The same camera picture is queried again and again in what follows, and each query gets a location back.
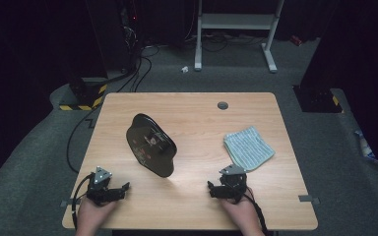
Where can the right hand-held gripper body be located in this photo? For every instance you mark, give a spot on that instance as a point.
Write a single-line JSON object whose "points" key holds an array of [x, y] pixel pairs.
{"points": [[234, 185]]}

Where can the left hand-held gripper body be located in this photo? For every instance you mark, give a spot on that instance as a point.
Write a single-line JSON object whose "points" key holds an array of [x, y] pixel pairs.
{"points": [[100, 191]]}

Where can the blue striped cleaning cloth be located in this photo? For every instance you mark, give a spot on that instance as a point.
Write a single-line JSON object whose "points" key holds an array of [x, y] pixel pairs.
{"points": [[247, 149]]}

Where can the person's left hand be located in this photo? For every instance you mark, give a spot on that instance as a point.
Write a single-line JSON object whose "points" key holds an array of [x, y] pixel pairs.
{"points": [[92, 216]]}

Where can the person's right hand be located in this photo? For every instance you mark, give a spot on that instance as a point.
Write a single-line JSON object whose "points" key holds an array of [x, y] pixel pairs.
{"points": [[244, 213]]}

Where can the grey tape tab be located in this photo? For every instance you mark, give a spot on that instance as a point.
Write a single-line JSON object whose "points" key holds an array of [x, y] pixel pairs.
{"points": [[69, 202], [308, 198]]}

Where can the grey table grommet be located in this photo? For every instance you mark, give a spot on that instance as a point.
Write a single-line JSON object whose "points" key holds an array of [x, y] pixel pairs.
{"points": [[222, 105]]}

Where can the small white scrap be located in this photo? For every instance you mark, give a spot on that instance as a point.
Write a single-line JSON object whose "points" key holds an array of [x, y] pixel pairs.
{"points": [[184, 69]]}

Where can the blue white plastic bag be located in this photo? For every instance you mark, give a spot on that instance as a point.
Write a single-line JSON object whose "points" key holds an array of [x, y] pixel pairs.
{"points": [[365, 147]]}

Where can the dark equipment rack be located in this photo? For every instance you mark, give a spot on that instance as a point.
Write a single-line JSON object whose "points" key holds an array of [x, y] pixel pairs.
{"points": [[129, 32]]}

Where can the small red object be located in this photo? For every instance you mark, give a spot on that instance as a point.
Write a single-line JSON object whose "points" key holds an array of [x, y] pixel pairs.
{"points": [[296, 40]]}

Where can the white metal stand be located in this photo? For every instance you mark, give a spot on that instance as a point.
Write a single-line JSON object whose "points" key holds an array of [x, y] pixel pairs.
{"points": [[236, 21]]}

